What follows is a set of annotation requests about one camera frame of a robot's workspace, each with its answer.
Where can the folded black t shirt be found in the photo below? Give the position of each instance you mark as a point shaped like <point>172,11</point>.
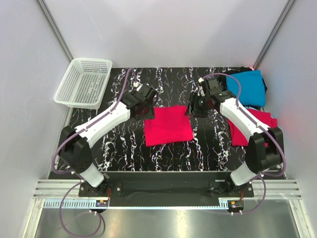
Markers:
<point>265,84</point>

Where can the folded blue t shirt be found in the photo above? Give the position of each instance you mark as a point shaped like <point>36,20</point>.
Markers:
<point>250,86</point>

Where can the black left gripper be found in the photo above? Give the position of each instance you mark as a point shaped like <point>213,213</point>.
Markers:
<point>145,113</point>

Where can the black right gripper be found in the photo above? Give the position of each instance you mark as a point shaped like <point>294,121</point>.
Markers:
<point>193,109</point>

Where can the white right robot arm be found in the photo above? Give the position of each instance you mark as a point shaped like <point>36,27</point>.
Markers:
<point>265,144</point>

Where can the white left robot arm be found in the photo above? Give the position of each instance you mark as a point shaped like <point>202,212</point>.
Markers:
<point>75,144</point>

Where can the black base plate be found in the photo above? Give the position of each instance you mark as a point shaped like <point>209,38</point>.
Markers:
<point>166,189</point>

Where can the white plastic basket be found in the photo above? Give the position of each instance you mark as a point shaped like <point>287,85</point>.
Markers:
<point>84,83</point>

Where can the red t shirt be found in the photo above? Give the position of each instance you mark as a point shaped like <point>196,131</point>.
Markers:
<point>242,128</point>
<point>170,125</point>

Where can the aluminium frame rail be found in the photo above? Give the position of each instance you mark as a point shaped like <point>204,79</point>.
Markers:
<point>65,193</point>

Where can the folded red t shirt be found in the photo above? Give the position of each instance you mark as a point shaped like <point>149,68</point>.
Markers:
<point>242,128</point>

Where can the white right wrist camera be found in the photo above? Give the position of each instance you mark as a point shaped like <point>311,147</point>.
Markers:
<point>200,87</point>

